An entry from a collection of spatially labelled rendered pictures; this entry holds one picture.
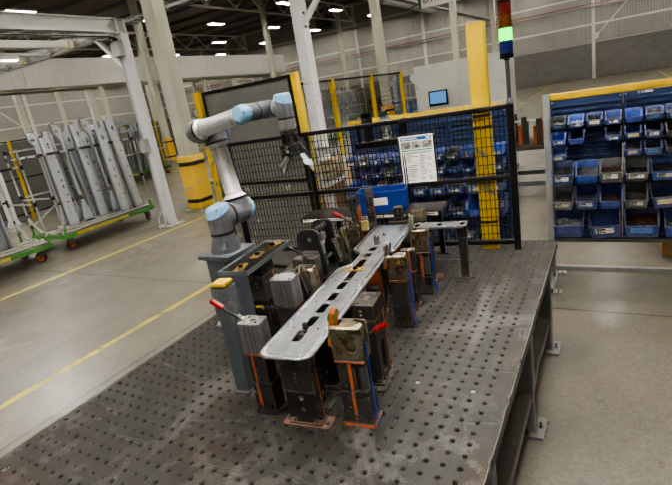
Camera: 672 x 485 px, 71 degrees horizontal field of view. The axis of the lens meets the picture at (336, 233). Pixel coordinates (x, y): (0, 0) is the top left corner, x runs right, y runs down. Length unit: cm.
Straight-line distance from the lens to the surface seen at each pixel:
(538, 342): 299
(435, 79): 884
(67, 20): 864
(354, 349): 151
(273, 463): 163
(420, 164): 294
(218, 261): 235
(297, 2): 670
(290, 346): 157
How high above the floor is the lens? 174
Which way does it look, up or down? 16 degrees down
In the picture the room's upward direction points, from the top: 10 degrees counter-clockwise
